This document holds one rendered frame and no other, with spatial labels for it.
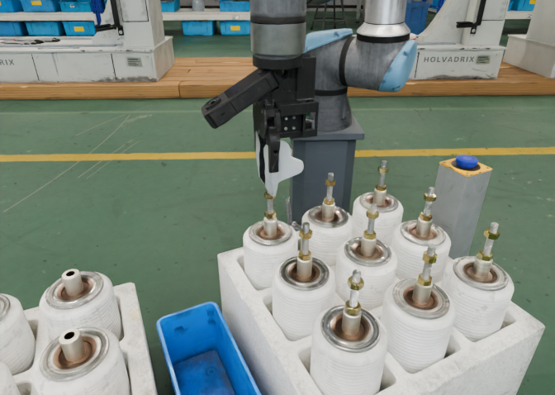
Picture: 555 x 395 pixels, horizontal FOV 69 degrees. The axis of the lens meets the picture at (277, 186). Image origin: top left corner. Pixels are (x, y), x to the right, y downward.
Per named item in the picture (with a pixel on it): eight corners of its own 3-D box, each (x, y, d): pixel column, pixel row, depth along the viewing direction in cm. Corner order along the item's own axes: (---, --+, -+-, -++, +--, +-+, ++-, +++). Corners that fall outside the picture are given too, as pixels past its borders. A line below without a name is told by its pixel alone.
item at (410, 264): (401, 286, 84) (415, 212, 75) (443, 313, 77) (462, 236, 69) (371, 306, 79) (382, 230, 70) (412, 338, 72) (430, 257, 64)
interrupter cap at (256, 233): (289, 221, 73) (289, 218, 73) (295, 245, 67) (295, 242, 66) (248, 223, 73) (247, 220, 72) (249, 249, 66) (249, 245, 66)
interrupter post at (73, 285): (66, 288, 58) (60, 270, 56) (84, 283, 59) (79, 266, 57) (66, 299, 56) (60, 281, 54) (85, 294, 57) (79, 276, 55)
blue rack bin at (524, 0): (495, 7, 518) (500, -10, 508) (524, 7, 518) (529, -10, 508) (516, 11, 474) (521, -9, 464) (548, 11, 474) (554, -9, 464)
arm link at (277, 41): (258, 26, 50) (243, 19, 57) (258, 63, 52) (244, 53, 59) (314, 23, 52) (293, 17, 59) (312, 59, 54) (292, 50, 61)
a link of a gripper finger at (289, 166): (306, 197, 63) (305, 140, 59) (270, 203, 61) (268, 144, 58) (300, 191, 65) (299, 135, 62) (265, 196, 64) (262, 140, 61)
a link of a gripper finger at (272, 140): (282, 174, 58) (279, 114, 55) (272, 176, 58) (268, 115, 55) (272, 165, 63) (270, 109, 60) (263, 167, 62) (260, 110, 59)
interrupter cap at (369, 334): (392, 345, 49) (393, 340, 49) (336, 362, 47) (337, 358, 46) (361, 302, 55) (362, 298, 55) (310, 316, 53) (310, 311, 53)
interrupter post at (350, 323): (362, 334, 50) (366, 315, 49) (346, 339, 50) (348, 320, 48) (353, 321, 52) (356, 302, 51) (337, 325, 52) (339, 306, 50)
